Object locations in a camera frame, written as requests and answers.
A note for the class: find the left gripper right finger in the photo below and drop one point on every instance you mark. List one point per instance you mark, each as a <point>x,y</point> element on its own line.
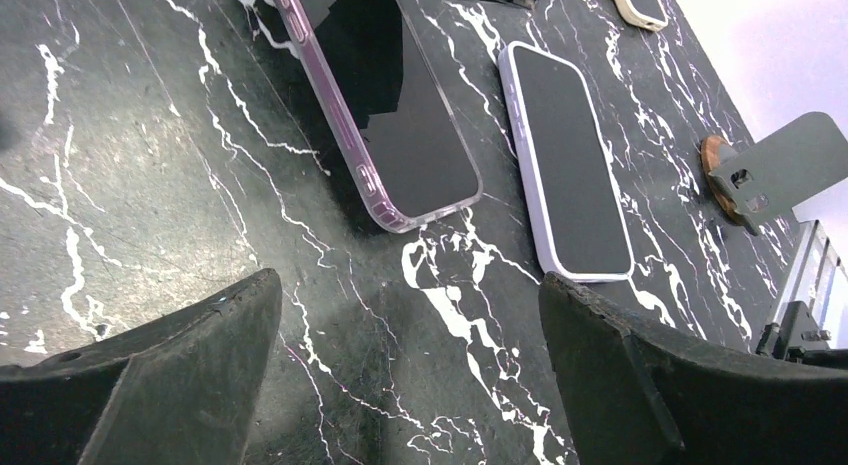
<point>636,391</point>

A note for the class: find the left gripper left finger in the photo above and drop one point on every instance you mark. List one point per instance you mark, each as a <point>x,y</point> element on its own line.
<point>181,389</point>

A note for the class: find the phone with clear pink case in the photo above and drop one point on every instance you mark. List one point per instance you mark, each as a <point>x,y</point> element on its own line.
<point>387,111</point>

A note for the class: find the phone with lilac case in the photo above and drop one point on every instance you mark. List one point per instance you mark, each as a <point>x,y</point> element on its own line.
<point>576,217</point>

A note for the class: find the phone with beige case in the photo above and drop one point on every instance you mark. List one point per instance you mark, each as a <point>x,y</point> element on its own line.
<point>645,14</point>

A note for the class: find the black stand with wooden base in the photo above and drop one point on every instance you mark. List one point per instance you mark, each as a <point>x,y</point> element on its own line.
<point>791,165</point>

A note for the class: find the aluminium rail frame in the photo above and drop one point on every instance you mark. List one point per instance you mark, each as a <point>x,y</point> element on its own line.
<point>808,322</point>

